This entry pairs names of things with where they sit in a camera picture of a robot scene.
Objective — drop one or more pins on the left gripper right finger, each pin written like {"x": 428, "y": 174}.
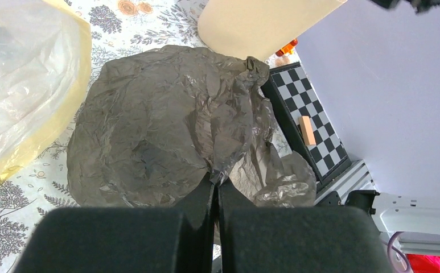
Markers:
{"x": 306, "y": 239}

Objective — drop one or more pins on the floral patterned table mat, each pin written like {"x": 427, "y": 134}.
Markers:
{"x": 118, "y": 29}

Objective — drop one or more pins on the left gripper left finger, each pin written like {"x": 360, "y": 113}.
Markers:
{"x": 176, "y": 239}

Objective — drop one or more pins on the tan wooden block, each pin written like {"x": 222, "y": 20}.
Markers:
{"x": 307, "y": 131}

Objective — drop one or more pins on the black white checkerboard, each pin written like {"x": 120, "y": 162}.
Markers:
{"x": 293, "y": 97}

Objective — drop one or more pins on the orange red toy car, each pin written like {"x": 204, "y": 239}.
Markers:
{"x": 287, "y": 49}

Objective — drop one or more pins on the dark trash bag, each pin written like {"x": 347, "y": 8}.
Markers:
{"x": 154, "y": 124}

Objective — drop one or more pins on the translucent white plastic bag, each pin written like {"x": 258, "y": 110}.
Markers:
{"x": 45, "y": 64}

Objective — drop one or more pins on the red plastic box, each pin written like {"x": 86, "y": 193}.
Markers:
{"x": 424, "y": 263}

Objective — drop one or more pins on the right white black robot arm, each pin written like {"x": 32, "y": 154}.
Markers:
{"x": 416, "y": 219}

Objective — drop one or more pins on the beige plastic trash bin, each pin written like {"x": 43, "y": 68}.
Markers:
{"x": 258, "y": 28}

